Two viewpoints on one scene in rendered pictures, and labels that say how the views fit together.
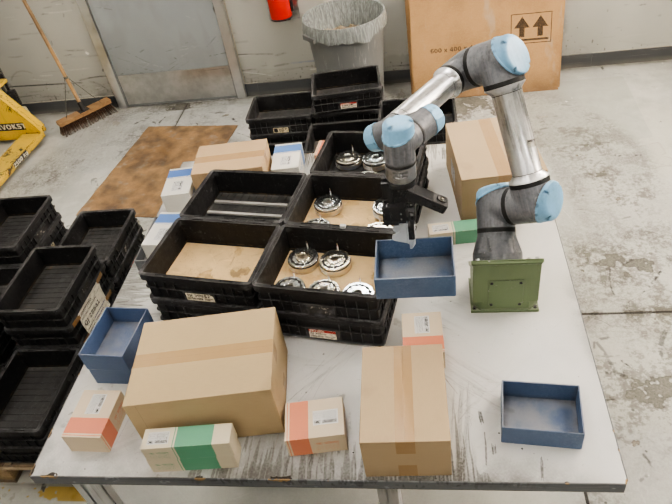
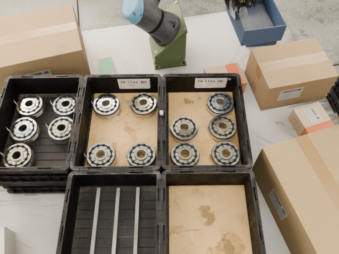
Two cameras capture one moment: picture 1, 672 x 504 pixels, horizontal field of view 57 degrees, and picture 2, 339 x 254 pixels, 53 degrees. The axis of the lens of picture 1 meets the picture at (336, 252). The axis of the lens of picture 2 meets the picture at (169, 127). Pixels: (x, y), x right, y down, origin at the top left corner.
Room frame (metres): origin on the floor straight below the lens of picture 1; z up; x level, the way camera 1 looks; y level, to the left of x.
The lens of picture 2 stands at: (1.81, 0.58, 1.94)
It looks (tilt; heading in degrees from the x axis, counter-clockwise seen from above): 59 degrees down; 249
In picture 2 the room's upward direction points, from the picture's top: 1 degrees counter-clockwise
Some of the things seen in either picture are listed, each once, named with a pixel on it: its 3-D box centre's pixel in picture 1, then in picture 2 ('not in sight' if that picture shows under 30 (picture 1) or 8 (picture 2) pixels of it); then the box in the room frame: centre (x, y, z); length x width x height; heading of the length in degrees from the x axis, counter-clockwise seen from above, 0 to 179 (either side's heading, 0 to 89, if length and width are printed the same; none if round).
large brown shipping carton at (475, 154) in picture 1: (492, 167); (38, 51); (1.96, -0.65, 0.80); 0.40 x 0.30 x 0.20; 174
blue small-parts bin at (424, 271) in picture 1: (414, 267); (254, 16); (1.17, -0.19, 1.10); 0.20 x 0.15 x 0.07; 78
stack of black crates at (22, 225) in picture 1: (27, 256); not in sight; (2.53, 1.52, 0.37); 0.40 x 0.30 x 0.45; 168
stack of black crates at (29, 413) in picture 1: (39, 404); not in sight; (1.66, 1.29, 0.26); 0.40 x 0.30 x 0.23; 168
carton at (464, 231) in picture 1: (462, 232); (108, 73); (1.69, -0.46, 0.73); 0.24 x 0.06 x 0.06; 84
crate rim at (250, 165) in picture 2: (326, 260); (203, 118); (1.46, 0.03, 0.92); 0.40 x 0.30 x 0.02; 68
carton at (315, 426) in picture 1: (316, 426); (313, 125); (1.00, 0.14, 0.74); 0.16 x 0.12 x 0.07; 86
